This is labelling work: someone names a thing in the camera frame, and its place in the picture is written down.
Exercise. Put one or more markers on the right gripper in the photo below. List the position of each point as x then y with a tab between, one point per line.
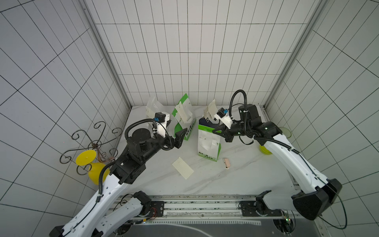
226	133

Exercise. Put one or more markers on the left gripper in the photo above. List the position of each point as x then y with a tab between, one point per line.
178	140

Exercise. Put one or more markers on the green white bag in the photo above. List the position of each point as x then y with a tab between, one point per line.
180	125
209	145

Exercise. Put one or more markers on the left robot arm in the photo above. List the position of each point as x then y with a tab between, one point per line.
93	220

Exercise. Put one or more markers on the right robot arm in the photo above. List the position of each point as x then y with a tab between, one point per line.
316	193

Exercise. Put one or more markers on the lime green bowl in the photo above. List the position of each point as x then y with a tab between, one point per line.
265	151

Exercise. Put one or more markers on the clear green plastic cup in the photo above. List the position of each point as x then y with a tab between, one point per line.
287	132

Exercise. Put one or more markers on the yellow plastic goblet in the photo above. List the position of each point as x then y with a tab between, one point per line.
87	164

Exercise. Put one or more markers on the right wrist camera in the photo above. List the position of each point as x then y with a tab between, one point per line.
223	115

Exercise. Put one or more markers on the aluminium mounting rail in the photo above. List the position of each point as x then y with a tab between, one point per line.
209	207

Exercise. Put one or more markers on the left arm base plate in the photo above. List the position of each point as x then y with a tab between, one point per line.
153	209

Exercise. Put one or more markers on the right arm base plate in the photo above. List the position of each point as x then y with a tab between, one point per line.
249	209

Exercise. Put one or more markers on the black wire scroll stand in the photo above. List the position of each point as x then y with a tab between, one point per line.
97	145

